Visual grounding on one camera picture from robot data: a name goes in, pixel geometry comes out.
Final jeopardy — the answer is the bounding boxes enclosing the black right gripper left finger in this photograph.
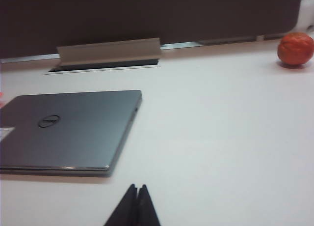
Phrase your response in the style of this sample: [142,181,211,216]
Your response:
[104,183,138,226]

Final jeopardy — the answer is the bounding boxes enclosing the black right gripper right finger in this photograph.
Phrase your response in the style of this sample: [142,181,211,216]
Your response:
[138,184,161,226]

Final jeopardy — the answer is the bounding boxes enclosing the grey closed laptop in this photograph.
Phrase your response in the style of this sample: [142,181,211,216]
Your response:
[0,89,143,178]

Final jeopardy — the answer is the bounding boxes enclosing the grey-brown desk partition panel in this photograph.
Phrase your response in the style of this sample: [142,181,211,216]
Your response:
[0,0,304,61]

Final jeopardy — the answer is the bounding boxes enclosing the orange round fruit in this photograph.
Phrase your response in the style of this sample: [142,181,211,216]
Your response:
[277,31,314,66]

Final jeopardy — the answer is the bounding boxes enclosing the white cable port flap lid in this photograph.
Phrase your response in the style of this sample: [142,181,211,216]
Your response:
[56,37,162,67]

